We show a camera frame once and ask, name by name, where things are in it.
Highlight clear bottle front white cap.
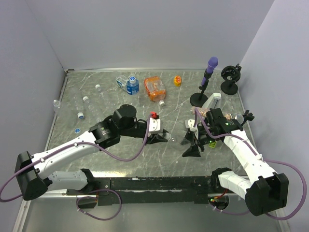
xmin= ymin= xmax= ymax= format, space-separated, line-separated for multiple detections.
xmin=168 ymin=133 xmax=184 ymax=145

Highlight clear bottle small white cap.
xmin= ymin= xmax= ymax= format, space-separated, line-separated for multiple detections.
xmin=83 ymin=96 xmax=102 ymax=123

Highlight clear Pocari bottle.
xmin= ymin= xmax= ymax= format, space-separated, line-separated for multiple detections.
xmin=53 ymin=100 xmax=61 ymax=115

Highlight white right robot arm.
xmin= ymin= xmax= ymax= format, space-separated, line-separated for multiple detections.
xmin=182 ymin=107 xmax=289 ymax=216

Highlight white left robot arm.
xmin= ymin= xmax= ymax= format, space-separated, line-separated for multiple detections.
xmin=15 ymin=104 xmax=171 ymax=201

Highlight blue water bottle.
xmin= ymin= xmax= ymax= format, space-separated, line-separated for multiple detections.
xmin=116 ymin=75 xmax=140 ymax=95

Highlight orange plastic bottle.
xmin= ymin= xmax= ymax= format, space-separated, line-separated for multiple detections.
xmin=144 ymin=76 xmax=166 ymax=106

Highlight yellow orange bottle cap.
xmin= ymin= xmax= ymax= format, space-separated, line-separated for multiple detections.
xmin=173 ymin=75 xmax=182 ymax=87

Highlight green toy brick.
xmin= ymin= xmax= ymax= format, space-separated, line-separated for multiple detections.
xmin=209 ymin=141 xmax=217 ymax=148

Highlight white rectangular device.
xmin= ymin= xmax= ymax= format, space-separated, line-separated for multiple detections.
xmin=202 ymin=93 xmax=222 ymax=109

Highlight purple microphone on stand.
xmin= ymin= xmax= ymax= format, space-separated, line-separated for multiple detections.
xmin=190 ymin=57 xmax=219 ymax=107

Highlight glitter silver microphone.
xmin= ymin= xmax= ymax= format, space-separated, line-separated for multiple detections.
xmin=190 ymin=106 xmax=244 ymax=124

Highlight black empty microphone stand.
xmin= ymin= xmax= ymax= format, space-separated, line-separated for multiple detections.
xmin=220 ymin=63 xmax=242 ymax=95

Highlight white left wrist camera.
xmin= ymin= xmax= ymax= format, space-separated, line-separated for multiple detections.
xmin=149 ymin=112 xmax=163 ymax=134

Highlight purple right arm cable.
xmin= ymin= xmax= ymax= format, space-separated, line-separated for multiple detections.
xmin=194 ymin=108 xmax=307 ymax=220

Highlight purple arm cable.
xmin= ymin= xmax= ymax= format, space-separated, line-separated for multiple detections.
xmin=0 ymin=117 xmax=154 ymax=203
xmin=194 ymin=108 xmax=307 ymax=220

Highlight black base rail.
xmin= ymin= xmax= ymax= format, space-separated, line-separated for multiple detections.
xmin=66 ymin=176 xmax=226 ymax=206

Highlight clear bottle blue ring cap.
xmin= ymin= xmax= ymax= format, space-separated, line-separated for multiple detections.
xmin=74 ymin=101 xmax=84 ymax=119

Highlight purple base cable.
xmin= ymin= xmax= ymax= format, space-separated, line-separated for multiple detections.
xmin=76 ymin=189 xmax=123 ymax=221

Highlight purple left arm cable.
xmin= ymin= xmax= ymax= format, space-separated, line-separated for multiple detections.
xmin=0 ymin=117 xmax=154 ymax=203

